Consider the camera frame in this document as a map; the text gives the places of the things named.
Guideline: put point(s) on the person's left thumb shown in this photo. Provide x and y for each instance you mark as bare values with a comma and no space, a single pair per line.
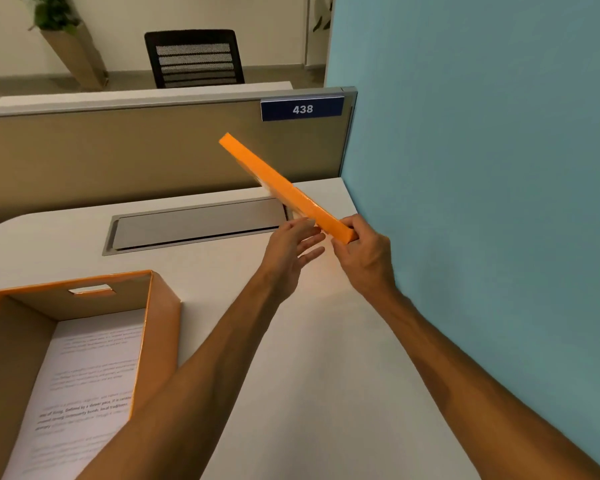
296,223

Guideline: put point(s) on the person's right forearm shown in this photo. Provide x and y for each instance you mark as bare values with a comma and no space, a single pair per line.
485,389

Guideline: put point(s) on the black mesh office chair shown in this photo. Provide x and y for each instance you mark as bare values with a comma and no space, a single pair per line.
195,59

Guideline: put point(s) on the person's left middle finger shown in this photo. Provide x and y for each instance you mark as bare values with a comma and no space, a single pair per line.
311,255

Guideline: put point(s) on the printed white paper sheet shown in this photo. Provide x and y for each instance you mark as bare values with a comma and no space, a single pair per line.
80,394

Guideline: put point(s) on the person's right hand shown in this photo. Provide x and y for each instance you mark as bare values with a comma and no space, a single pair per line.
367,259

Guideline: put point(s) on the potted green plant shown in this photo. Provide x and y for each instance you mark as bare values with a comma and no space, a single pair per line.
52,12

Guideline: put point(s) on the person's left hand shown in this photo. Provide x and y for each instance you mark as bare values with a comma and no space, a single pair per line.
282,257

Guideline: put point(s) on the blue number sign plate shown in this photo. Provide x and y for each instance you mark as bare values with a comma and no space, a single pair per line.
302,108

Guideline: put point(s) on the beige desk partition panel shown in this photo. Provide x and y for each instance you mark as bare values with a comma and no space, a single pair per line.
130,149

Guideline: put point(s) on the orange cardboard box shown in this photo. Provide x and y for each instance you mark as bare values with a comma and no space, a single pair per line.
160,319

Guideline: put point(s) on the light blue partition panel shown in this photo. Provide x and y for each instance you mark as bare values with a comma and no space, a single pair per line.
480,159

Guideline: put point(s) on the tall beige planter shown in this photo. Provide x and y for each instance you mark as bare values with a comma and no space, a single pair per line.
77,57

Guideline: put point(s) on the person's right thumb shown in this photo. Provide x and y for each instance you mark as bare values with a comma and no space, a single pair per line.
341,254

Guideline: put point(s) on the orange box lid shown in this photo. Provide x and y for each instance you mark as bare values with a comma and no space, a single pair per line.
280,187

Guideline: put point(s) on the green plant leaves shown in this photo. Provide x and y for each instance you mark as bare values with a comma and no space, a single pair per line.
323,12

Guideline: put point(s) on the person's left forearm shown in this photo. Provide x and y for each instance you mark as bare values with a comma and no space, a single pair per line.
180,389

